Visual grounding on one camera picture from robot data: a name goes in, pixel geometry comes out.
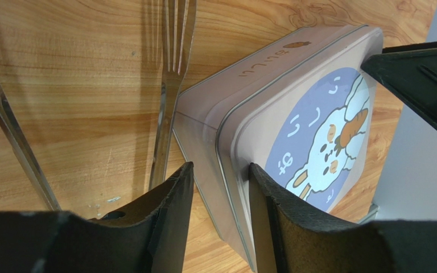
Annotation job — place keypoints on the pink chocolate tin box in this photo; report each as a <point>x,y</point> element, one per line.
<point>200,110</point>

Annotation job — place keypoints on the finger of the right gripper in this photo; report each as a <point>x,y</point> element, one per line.
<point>410,73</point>

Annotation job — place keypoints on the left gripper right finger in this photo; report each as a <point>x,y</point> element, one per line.
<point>290,235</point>

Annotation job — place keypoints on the aluminium frame rail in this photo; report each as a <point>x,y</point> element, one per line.
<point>371,215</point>

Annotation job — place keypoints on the silver tin lid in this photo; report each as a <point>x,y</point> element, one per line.
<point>303,115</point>

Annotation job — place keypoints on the metal serving tongs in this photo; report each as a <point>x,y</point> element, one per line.
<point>178,24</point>

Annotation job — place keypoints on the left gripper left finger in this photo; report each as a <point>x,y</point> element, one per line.
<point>148,234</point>

